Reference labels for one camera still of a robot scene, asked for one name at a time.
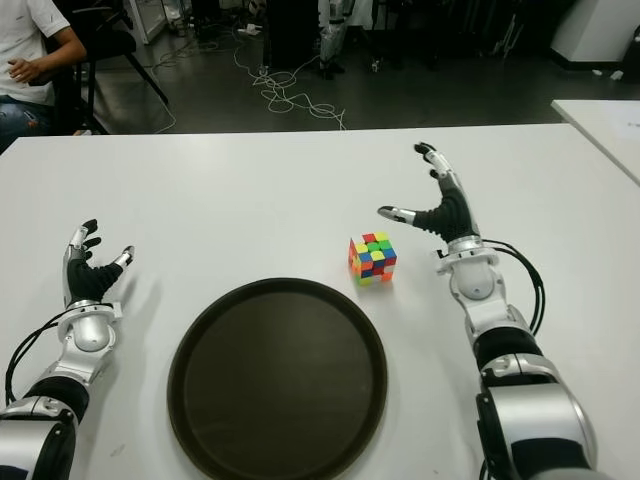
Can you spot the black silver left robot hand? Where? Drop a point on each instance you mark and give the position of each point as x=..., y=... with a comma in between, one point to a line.
x=82, y=280

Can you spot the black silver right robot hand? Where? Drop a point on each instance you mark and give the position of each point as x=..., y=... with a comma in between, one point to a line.
x=452, y=215

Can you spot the multicolour Rubik's cube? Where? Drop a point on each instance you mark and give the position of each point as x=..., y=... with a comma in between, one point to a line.
x=372, y=260

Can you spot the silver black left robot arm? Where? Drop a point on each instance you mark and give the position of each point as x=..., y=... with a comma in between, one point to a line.
x=87, y=335

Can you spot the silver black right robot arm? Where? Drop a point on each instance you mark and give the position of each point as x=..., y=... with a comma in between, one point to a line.
x=530, y=415

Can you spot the round dark brown plate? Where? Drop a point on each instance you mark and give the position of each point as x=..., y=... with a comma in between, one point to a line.
x=277, y=380

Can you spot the white side table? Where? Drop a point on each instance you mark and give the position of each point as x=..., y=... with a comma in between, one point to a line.
x=600, y=130

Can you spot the white cabinet with black base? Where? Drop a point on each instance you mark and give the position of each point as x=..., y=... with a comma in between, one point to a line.
x=595, y=30

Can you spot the tall black cabinet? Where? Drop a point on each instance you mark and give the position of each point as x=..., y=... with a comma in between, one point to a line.
x=292, y=30

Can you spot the black chair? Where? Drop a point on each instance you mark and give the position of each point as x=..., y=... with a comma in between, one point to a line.
x=107, y=30

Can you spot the seated person in white shirt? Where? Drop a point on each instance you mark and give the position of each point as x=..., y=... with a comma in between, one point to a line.
x=25, y=30

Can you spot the white glass-front cabinet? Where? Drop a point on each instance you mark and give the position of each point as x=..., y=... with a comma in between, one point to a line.
x=147, y=20

